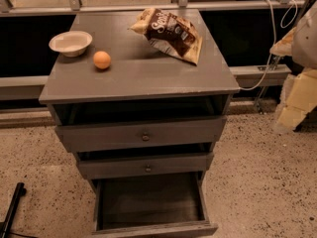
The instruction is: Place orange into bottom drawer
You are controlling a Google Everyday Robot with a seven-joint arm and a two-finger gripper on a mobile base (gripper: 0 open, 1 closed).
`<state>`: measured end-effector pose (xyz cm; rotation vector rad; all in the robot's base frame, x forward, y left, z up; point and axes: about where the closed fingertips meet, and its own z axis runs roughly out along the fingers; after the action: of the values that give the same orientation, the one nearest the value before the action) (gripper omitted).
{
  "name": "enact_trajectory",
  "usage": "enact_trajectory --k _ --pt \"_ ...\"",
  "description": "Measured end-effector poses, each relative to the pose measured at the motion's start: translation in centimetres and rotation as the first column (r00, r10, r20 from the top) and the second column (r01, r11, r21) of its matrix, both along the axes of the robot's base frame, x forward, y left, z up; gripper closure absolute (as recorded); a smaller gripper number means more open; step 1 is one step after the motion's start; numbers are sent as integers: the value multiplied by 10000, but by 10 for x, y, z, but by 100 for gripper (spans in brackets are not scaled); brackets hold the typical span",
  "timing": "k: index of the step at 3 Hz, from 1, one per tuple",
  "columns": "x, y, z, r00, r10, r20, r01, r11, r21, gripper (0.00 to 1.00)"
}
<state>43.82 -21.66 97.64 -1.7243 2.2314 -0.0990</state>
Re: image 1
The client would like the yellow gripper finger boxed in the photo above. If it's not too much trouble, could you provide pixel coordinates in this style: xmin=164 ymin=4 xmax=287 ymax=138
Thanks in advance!
xmin=273 ymin=67 xmax=317 ymax=133
xmin=269 ymin=28 xmax=296 ymax=57

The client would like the orange fruit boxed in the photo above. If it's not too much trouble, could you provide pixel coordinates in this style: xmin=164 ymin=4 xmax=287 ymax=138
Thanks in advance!
xmin=93 ymin=51 xmax=111 ymax=69

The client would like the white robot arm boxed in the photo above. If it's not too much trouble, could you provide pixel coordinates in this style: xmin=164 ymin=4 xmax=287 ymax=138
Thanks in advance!
xmin=270 ymin=1 xmax=317 ymax=133

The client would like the grey middle drawer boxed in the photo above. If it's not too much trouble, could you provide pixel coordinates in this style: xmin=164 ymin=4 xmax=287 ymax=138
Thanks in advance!
xmin=77 ymin=152 xmax=214 ymax=179

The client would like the grey wooden drawer cabinet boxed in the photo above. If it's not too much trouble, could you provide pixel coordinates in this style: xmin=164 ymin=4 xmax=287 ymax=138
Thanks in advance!
xmin=38 ymin=8 xmax=241 ymax=238

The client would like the grey open bottom drawer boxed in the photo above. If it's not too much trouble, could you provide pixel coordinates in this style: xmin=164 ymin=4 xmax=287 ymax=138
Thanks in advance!
xmin=91 ymin=173 xmax=218 ymax=238

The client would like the grey top drawer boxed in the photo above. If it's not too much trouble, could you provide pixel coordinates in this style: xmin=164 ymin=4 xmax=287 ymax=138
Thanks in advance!
xmin=55 ymin=116 xmax=226 ymax=153

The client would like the brown chip bag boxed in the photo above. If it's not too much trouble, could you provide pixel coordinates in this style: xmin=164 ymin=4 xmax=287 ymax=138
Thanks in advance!
xmin=130 ymin=8 xmax=202 ymax=64

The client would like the white bowl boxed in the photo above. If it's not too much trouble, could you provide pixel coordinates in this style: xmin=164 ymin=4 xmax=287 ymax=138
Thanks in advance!
xmin=49 ymin=31 xmax=93 ymax=58

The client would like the black pole on floor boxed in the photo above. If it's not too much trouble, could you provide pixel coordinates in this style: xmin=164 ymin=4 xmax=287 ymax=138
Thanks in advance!
xmin=0 ymin=182 xmax=26 ymax=238

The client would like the grey metal railing frame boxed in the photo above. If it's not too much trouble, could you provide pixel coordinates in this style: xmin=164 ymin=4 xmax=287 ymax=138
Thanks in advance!
xmin=0 ymin=0 xmax=317 ymax=101

